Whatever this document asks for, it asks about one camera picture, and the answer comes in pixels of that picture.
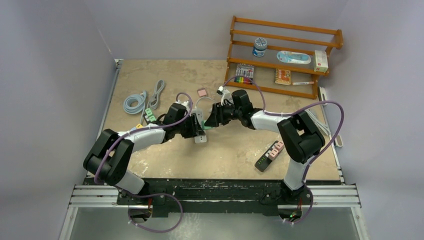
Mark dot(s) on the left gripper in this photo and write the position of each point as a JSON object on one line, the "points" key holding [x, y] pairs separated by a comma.
{"points": [[195, 129]]}

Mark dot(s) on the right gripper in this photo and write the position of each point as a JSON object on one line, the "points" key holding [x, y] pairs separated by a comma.
{"points": [[217, 116]]}

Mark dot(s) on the white power strip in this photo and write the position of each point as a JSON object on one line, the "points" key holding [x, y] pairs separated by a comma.
{"points": [[201, 134]]}

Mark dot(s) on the black power strip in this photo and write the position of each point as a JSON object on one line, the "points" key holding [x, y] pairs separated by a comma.
{"points": [[145, 119], [264, 162]]}

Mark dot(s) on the green charger plug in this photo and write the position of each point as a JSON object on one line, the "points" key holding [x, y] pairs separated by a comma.
{"points": [[207, 127]]}

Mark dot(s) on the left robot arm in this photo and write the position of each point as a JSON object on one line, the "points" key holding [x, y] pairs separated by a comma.
{"points": [[110, 155]]}

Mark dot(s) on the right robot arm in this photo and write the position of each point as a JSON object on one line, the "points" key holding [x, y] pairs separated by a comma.
{"points": [[300, 136]]}

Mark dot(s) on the green plug on left strip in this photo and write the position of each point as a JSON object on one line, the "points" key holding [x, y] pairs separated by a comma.
{"points": [[148, 112]]}

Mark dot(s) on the marker pen set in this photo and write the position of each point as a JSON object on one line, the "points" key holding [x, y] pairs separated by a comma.
{"points": [[244, 74]]}

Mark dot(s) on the small orange notebook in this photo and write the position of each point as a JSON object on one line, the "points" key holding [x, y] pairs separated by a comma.
{"points": [[282, 77]]}

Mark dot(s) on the blue white jar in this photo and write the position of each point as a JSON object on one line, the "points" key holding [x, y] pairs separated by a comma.
{"points": [[260, 45]]}

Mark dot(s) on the wooden shelf rack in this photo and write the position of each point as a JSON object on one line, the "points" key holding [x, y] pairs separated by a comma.
{"points": [[280, 37]]}

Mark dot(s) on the blue oval package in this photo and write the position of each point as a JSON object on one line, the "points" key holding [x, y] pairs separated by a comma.
{"points": [[290, 57]]}

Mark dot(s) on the white pen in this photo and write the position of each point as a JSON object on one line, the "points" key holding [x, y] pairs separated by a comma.
{"points": [[303, 83]]}

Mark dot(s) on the white red box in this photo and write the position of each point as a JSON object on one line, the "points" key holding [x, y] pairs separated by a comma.
{"points": [[320, 61]]}

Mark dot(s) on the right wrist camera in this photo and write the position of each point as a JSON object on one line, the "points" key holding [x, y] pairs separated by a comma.
{"points": [[225, 94]]}

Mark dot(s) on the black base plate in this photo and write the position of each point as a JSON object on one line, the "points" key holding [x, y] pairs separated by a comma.
{"points": [[220, 196]]}

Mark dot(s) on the white wall clip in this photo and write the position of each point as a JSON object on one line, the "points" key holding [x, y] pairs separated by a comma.
{"points": [[322, 93], [338, 142]]}

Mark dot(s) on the lower white wall clip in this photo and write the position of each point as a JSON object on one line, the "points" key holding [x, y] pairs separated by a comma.
{"points": [[338, 142]]}

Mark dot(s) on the aluminium rail frame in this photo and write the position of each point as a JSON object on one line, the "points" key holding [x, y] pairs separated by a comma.
{"points": [[334, 214]]}

